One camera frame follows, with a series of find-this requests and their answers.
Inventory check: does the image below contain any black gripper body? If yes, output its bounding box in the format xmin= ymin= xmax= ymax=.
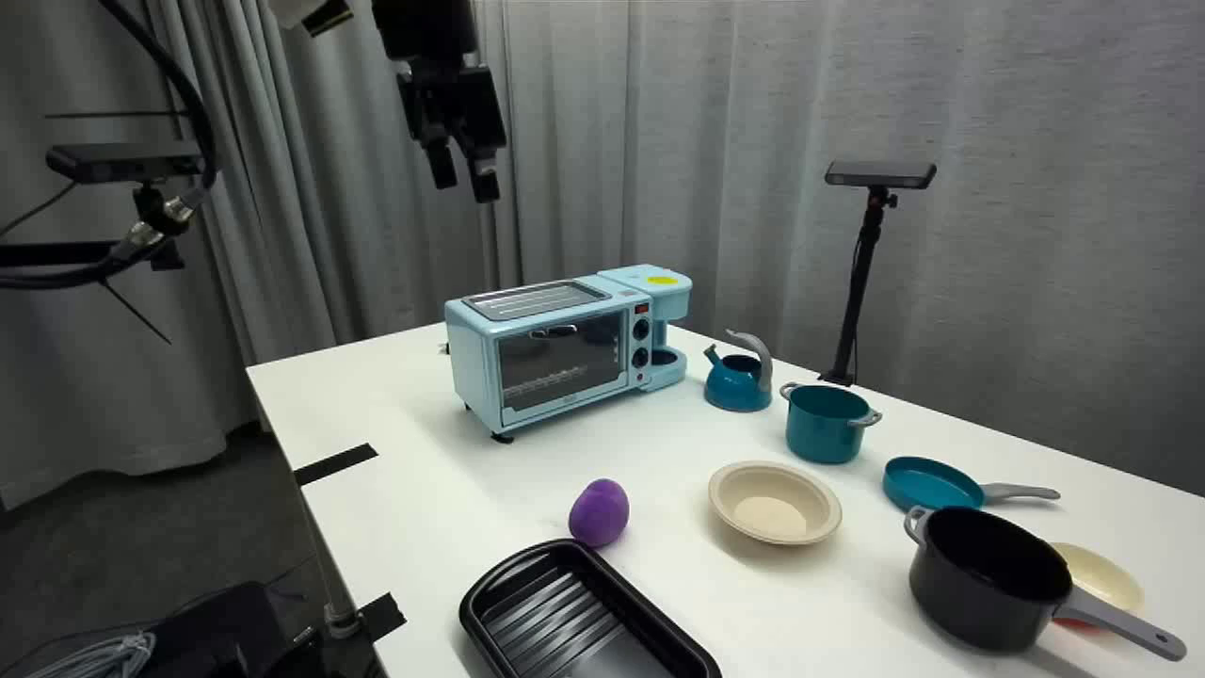
xmin=369 ymin=0 xmax=512 ymax=164

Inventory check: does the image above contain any purple egg-shaped object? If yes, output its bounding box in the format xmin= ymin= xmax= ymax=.
xmin=566 ymin=475 xmax=631 ymax=553

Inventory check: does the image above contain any beige round plate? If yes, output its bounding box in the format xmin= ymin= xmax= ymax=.
xmin=705 ymin=456 xmax=847 ymax=550

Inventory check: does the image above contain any small cream yellow plate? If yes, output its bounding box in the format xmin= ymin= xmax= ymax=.
xmin=1052 ymin=540 xmax=1150 ymax=623

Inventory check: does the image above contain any light blue toaster oven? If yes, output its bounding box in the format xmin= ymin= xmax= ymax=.
xmin=440 ymin=259 xmax=695 ymax=445

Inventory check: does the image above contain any black tape strip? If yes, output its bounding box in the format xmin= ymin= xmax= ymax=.
xmin=288 ymin=441 xmax=379 ymax=491

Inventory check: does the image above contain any teal toy kettle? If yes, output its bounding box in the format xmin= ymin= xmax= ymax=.
xmin=700 ymin=328 xmax=775 ymax=416

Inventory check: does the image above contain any grey curtain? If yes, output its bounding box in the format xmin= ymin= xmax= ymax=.
xmin=0 ymin=0 xmax=1205 ymax=511

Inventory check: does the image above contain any black baking tray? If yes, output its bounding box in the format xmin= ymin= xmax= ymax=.
xmin=455 ymin=536 xmax=726 ymax=678

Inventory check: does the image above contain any black table edge clamp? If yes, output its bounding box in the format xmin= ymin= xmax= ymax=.
xmin=317 ymin=593 xmax=410 ymax=647

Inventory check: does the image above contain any teal frying pan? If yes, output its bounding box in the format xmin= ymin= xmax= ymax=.
xmin=880 ymin=452 xmax=1065 ymax=515

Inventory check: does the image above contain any crumpled plastic bag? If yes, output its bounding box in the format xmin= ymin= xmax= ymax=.
xmin=5 ymin=624 xmax=163 ymax=678

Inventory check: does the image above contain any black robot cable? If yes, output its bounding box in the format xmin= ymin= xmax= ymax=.
xmin=0 ymin=0 xmax=221 ymax=352

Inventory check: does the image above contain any black camera on clamp arm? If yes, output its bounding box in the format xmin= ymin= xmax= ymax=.
xmin=46 ymin=141 xmax=207 ymax=186

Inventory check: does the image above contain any black camera stand pole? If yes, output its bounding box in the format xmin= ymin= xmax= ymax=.
xmin=818 ymin=186 xmax=905 ymax=387

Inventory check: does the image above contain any black camera on pole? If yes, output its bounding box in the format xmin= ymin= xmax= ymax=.
xmin=819 ymin=157 xmax=942 ymax=194

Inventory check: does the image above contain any teal pot with handles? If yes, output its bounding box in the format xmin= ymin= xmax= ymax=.
xmin=775 ymin=380 xmax=886 ymax=466

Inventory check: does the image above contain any black saucepan grey handle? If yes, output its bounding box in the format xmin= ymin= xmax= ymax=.
xmin=901 ymin=503 xmax=1190 ymax=666

